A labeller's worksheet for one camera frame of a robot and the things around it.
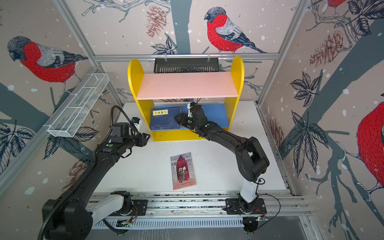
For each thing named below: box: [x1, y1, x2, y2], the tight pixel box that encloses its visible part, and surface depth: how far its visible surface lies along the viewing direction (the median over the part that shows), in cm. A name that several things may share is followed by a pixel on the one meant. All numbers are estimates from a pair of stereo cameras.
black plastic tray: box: [153, 57, 220, 73], surface depth 97 cm
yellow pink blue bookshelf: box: [127, 56, 245, 142], surface depth 76 cm
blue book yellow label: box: [150, 106, 182, 131], surface depth 90 cm
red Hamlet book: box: [170, 152, 197, 191], surface depth 87 cm
